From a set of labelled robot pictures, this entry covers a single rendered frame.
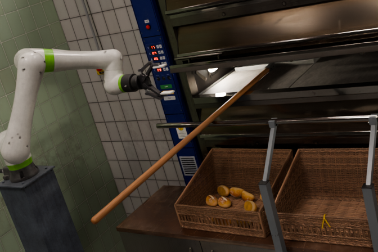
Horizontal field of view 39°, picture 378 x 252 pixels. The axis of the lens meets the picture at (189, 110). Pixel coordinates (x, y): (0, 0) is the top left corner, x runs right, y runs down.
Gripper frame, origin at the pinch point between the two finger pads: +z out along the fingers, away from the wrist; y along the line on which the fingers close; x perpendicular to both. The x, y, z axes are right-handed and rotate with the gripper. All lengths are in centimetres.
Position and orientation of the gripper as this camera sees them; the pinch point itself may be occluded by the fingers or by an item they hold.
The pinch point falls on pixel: (167, 79)
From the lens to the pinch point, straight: 261.0
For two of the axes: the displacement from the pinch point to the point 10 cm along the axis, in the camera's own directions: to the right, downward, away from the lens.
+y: 2.6, 9.2, 2.9
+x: -5.1, 3.9, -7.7
